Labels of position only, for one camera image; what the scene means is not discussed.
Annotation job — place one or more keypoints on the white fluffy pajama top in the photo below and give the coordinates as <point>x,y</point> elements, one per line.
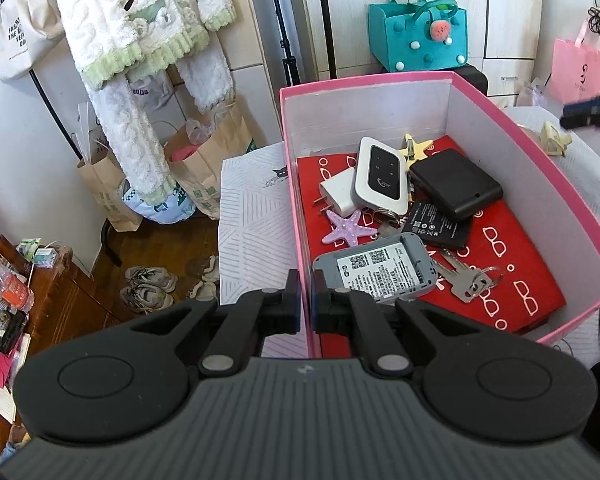
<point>130,15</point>

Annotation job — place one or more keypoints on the grey open-backed router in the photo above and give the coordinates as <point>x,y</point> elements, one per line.
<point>375,270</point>

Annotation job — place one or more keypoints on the white charger plug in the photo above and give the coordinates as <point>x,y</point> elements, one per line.
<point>341,190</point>

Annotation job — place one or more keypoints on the pink cardboard box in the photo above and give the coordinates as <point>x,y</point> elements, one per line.
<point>360,105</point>

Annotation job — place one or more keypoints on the pink shopping bag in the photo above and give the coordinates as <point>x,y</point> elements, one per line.
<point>580,70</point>

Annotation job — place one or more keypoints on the teal felt handbag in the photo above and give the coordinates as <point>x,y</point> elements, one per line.
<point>415,30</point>

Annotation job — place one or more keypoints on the beige slipper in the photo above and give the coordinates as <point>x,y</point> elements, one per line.
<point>204,291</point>
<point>211,267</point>

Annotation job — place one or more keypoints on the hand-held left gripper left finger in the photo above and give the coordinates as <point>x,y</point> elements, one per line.
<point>294,302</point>

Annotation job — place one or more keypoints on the white fluffy pajama pants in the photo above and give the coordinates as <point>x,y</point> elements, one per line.
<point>130,145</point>

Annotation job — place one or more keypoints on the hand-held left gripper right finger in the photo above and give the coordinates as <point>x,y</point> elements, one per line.
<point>320,302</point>

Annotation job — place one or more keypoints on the grey sneaker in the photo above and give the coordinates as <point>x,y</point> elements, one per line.
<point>150,276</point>
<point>147,300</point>

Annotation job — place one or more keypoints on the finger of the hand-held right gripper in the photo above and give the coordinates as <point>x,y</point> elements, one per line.
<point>590,121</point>
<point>587,106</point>

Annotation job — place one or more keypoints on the blue and white patterned bag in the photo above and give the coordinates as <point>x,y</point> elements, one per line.
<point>160,210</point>

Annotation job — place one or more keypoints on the orange drink bottle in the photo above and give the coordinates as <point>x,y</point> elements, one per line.
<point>10,287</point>

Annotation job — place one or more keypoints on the yellow starfish hair clip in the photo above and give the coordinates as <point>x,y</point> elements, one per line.
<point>417,146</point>

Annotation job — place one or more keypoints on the red printed cloth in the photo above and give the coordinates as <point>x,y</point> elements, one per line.
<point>510,270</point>

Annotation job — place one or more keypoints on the green and white small boxes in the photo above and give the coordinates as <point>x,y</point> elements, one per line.
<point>39,255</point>

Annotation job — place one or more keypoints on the black tripod stand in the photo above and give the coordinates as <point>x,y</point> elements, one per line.
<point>287,35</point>

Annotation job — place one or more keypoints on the white plastic bag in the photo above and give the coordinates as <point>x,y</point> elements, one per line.
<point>150,100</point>

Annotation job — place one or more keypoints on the white pocket router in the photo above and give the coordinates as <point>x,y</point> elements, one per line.
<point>382,175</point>

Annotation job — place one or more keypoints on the small brown paper bag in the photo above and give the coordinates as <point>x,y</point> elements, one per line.
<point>105,195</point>

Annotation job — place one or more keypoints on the black garment rack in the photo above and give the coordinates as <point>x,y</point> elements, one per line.
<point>57,120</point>

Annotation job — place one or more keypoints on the cream canvas tote bag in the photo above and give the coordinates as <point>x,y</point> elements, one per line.
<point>27,35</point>

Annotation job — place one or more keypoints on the clear crumpled plastic bag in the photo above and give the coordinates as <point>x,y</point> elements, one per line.
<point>530,92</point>

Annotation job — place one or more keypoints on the large brown paper bag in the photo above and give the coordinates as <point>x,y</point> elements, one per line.
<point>215,160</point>

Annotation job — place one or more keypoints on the black battery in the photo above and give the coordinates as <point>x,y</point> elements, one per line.
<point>437,225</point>

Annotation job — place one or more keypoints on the wooden cabinet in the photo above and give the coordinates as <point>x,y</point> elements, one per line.
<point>70,305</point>

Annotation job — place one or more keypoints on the purple starfish hair clip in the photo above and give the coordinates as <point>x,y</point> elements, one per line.
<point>349,227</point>

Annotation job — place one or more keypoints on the black rectangular case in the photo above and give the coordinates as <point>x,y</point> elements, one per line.
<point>455,185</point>

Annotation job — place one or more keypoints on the cream hair claw clip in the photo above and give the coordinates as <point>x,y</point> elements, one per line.
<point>554,139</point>

